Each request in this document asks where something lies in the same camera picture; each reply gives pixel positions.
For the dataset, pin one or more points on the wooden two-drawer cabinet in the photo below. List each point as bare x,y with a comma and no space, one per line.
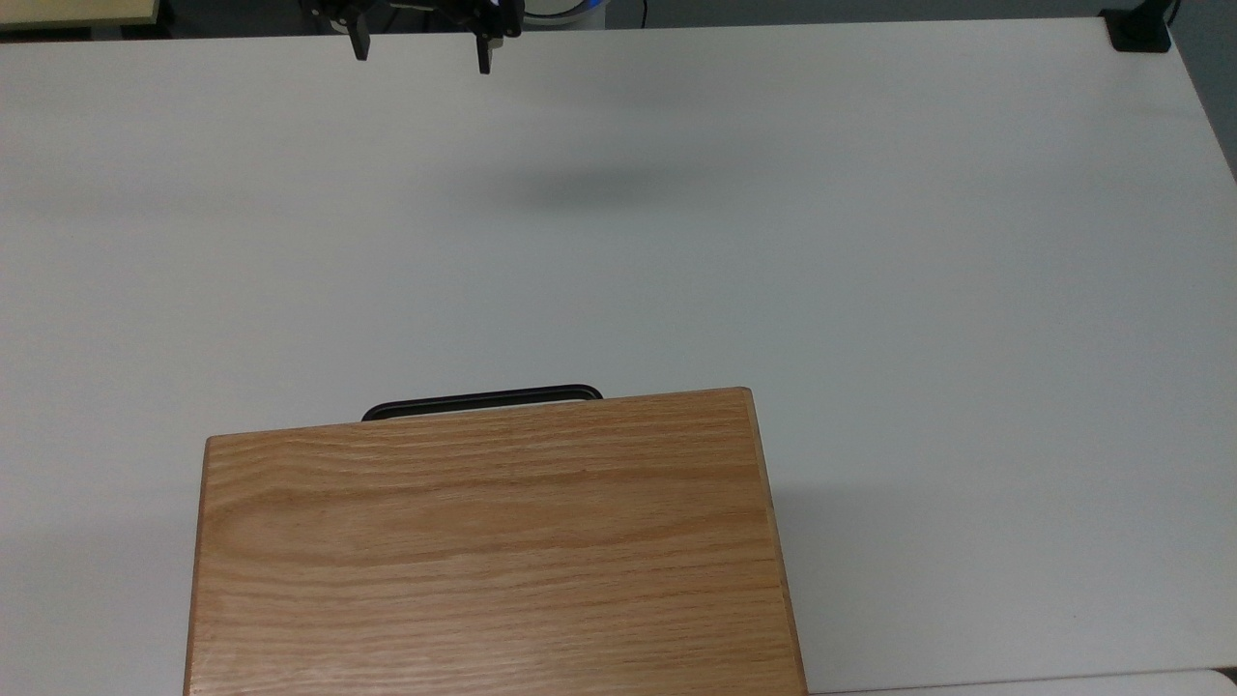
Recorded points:
493,551

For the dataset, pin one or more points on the black table clamp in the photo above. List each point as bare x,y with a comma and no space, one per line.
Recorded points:
1138,31

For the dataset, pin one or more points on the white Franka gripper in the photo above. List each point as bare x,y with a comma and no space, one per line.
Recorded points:
416,12

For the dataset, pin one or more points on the pale yellow side table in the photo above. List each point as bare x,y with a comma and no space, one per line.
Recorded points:
72,10

